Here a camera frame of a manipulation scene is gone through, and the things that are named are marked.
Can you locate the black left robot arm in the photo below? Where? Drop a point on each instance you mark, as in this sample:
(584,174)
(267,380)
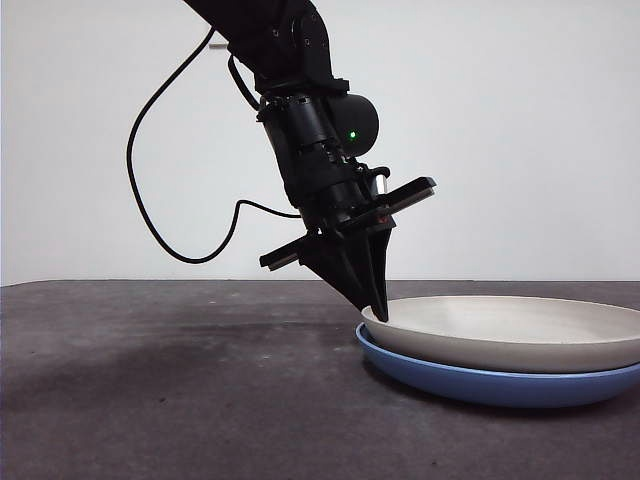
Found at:
(290,50)

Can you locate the blue plate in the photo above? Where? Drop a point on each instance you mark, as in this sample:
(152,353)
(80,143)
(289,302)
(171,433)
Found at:
(475,387)

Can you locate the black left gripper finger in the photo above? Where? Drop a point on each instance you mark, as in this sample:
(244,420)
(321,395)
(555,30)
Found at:
(381,270)
(345,265)

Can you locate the white plate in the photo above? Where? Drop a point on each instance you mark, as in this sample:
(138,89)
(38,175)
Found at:
(500,345)

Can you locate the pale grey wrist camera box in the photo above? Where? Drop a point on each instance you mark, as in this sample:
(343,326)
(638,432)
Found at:
(382,182)

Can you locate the white wall socket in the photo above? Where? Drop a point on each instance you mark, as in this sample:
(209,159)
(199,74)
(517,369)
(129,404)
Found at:
(217,46)

